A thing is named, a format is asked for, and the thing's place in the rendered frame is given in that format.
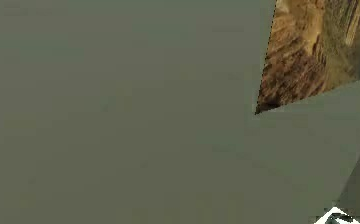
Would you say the white angular object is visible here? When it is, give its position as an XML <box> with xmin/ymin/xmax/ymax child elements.
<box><xmin>310</xmin><ymin>206</ymin><xmax>360</xmax><ymax>224</ymax></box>

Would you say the brown landscape wall picture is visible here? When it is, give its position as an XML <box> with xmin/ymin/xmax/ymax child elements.
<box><xmin>254</xmin><ymin>0</ymin><xmax>360</xmax><ymax>116</ymax></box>

